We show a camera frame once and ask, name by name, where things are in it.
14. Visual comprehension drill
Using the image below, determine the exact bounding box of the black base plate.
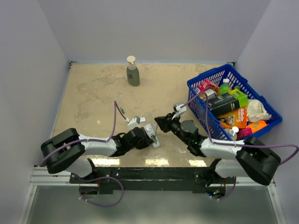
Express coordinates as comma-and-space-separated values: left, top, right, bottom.
69, 167, 236, 195

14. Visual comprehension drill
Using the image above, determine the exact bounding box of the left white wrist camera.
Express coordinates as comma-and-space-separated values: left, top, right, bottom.
126, 116, 146, 130

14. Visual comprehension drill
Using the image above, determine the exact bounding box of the blue plastic basket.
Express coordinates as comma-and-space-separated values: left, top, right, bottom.
187, 64, 283, 140

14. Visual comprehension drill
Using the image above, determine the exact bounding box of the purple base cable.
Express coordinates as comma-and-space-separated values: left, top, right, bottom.
209, 176, 237, 201
78, 176, 125, 207

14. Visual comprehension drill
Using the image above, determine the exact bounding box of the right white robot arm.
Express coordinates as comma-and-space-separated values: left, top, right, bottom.
154, 113, 281, 186

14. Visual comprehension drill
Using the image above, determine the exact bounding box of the orange razor package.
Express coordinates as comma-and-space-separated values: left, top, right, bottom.
217, 107, 248, 129

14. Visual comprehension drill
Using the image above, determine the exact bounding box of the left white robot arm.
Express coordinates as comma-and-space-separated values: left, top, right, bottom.
41, 127, 153, 183

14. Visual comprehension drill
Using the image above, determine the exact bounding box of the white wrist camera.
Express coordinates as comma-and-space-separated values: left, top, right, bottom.
126, 116, 146, 130
172, 102, 187, 120

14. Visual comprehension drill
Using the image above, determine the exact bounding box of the green drink bottle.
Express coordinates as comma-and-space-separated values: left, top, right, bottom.
219, 78, 232, 95

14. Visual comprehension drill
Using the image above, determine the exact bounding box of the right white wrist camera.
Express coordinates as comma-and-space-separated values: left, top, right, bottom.
172, 102, 187, 120

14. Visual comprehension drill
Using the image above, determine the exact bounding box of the brown label can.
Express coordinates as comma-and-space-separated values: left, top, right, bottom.
199, 89, 217, 101

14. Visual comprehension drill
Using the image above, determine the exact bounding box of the grey soap dispenser bottle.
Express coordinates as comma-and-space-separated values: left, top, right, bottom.
126, 56, 140, 86

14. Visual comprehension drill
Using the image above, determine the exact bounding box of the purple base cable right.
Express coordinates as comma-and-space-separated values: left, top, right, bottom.
209, 176, 237, 201

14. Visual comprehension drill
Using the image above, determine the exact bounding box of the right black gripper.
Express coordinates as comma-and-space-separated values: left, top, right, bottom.
154, 112, 189, 145

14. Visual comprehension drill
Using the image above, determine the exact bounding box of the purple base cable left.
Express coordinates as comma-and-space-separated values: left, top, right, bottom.
78, 176, 125, 207

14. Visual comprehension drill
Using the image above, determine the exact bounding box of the black and green box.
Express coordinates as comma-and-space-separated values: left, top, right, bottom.
208, 89, 249, 117

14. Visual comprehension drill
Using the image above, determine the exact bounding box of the white cap bottle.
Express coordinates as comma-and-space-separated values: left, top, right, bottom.
225, 126, 239, 141

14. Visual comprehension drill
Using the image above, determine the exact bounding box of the crumpled beige cloth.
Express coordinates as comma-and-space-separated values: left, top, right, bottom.
246, 99, 272, 123

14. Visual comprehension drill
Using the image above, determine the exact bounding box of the orange snack bag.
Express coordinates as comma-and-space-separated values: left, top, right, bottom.
237, 120, 267, 140

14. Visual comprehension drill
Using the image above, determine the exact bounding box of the white remote control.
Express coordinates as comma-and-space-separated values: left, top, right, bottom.
144, 124, 161, 149

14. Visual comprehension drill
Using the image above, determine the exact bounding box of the pink snack box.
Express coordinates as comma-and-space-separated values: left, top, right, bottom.
195, 79, 219, 93

